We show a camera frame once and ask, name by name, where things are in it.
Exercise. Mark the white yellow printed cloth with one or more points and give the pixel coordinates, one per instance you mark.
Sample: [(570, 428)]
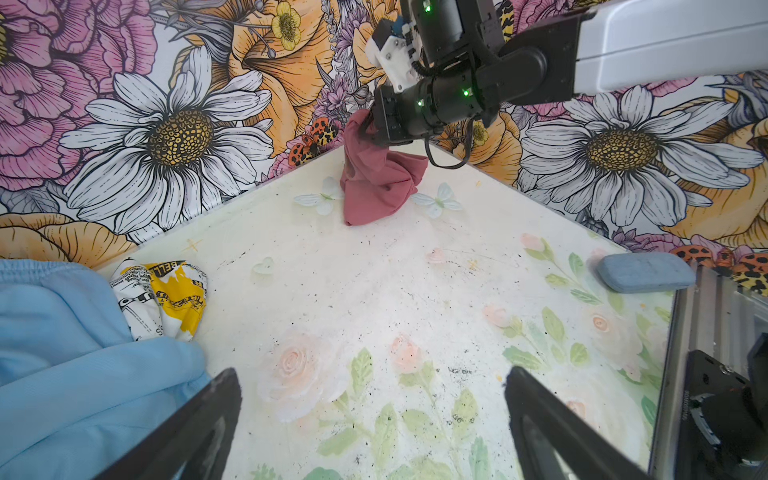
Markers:
[(165, 299)]

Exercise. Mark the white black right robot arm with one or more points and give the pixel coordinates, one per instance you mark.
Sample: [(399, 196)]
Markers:
[(584, 52)]

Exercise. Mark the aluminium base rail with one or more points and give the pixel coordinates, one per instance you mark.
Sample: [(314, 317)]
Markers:
[(712, 412)]

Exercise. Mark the pink ribbed cloth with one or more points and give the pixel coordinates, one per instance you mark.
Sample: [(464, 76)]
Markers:
[(376, 180)]

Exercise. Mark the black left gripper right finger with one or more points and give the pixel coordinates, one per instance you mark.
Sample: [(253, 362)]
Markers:
[(549, 438)]

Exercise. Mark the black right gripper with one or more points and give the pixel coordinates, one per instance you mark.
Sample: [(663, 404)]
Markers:
[(422, 110)]

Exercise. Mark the light blue mesh cloth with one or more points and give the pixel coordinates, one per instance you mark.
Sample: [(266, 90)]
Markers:
[(78, 392)]

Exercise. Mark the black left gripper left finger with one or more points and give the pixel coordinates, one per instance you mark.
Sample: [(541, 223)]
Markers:
[(193, 443)]

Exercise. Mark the blue grey sponge block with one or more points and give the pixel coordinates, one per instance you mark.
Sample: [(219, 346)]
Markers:
[(645, 272)]

